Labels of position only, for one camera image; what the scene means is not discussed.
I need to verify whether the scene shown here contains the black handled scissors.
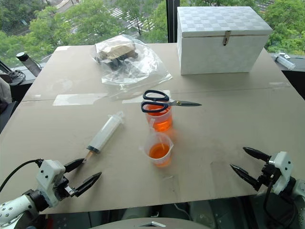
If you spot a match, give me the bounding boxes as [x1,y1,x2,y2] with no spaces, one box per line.
[141,89,203,114]

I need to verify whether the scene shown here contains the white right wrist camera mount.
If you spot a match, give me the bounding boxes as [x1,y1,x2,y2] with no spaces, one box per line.
[268,151,293,194]

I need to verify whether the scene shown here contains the clear plastic bag with contents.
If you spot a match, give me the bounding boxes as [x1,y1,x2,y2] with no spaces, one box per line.
[90,34,173,91]

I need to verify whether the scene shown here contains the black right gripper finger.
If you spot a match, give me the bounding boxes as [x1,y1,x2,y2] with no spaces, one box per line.
[242,146,272,164]
[229,164,260,189]

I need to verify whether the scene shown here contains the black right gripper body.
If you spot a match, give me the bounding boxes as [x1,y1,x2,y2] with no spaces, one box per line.
[253,162,277,191]

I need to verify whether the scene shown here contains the black capped water bottle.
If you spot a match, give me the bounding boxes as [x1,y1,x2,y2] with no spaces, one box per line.
[15,52,42,77]

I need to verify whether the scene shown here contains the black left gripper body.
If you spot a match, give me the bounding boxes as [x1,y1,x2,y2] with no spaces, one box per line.
[55,176,79,200]

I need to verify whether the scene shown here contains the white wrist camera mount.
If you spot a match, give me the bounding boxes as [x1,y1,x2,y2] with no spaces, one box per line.
[268,151,293,194]
[35,159,66,208]

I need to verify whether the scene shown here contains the large clear plastic syringe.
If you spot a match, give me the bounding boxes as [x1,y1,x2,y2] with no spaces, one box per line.
[82,111,126,164]

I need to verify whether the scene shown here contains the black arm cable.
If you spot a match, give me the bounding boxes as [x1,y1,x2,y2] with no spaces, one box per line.
[0,159,44,193]
[263,174,298,229]

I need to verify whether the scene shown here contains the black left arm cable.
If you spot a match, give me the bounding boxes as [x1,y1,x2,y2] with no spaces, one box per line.
[0,159,44,193]

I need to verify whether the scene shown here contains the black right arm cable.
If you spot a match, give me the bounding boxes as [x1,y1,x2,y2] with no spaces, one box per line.
[263,174,298,229]

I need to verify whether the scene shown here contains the white checkered lidded box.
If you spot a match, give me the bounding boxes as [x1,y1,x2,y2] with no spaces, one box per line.
[176,6,274,76]

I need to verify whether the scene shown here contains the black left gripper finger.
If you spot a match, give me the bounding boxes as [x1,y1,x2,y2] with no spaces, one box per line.
[63,158,85,173]
[74,171,102,198]

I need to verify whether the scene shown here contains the cup of orange liquid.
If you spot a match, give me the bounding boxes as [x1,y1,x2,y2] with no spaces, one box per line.
[144,104,173,132]
[138,118,174,168]

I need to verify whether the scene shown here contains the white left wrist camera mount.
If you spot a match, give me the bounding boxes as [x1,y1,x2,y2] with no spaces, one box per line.
[35,159,66,208]

